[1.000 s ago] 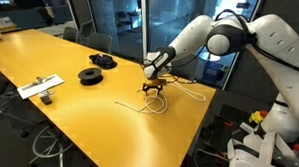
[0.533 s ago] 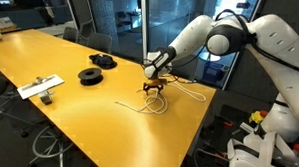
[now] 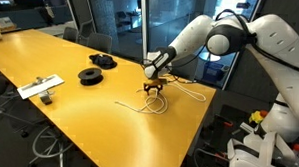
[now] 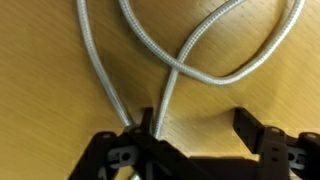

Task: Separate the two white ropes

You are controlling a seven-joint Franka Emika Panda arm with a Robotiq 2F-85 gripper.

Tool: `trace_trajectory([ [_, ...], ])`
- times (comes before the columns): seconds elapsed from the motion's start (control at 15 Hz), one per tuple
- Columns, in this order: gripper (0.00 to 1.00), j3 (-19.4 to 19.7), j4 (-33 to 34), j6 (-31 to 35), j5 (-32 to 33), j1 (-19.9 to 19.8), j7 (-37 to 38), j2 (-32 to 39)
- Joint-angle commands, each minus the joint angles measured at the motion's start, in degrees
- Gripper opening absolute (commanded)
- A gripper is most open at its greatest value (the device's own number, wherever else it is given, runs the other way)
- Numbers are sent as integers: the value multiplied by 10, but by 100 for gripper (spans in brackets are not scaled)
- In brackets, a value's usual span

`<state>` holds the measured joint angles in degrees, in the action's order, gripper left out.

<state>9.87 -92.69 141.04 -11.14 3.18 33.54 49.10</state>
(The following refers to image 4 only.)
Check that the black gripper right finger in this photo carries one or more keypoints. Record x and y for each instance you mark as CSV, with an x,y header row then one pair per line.
x,y
276,150

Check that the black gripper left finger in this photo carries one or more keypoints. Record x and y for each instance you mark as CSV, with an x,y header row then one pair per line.
x,y
140,156

